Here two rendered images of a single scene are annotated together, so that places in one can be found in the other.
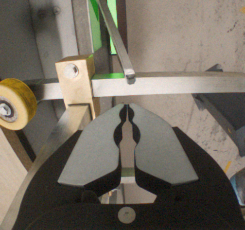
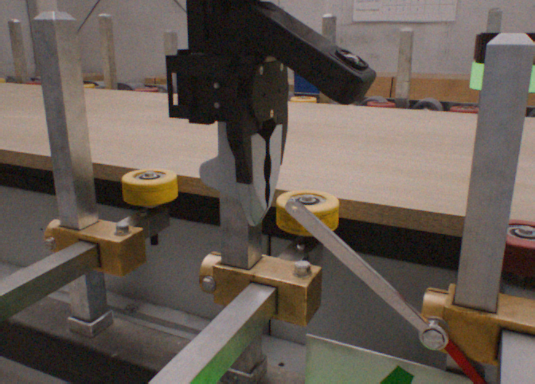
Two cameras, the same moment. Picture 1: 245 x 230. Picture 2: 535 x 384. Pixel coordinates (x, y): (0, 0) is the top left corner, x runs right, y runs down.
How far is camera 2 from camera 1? 0.40 m
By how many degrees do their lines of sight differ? 60
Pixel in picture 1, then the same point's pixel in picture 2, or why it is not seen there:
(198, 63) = not seen: outside the picture
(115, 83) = (252, 303)
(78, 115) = (251, 240)
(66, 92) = (279, 261)
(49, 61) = not seen: hidden behind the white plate
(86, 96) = (260, 271)
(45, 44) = not seen: hidden behind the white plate
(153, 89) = (211, 331)
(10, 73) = (342, 272)
